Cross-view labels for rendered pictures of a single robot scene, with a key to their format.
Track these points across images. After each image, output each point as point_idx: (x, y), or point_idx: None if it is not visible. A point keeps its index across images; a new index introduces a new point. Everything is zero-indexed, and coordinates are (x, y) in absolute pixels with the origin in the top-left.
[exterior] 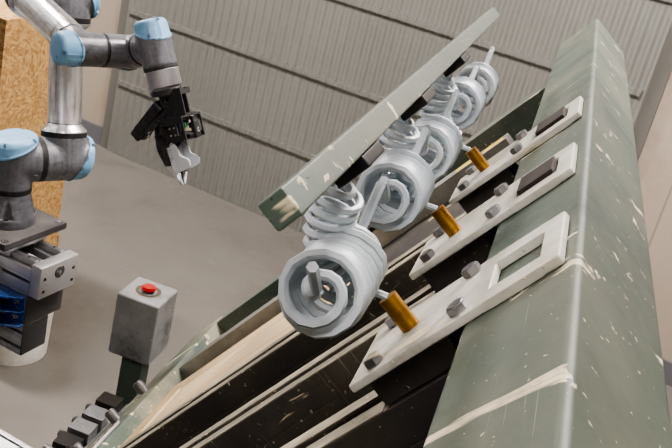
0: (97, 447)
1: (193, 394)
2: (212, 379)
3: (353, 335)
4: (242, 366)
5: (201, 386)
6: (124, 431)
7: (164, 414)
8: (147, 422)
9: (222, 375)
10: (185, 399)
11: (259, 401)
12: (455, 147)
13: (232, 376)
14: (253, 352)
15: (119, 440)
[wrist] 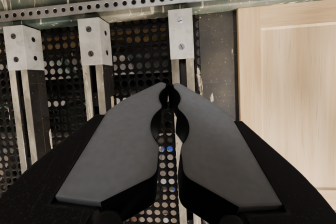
0: None
1: (324, 77)
2: (333, 93)
3: None
4: (193, 221)
5: (335, 80)
6: None
7: (324, 44)
8: (333, 19)
9: (321, 110)
10: (326, 67)
11: None
12: None
13: (184, 219)
14: (328, 138)
15: None
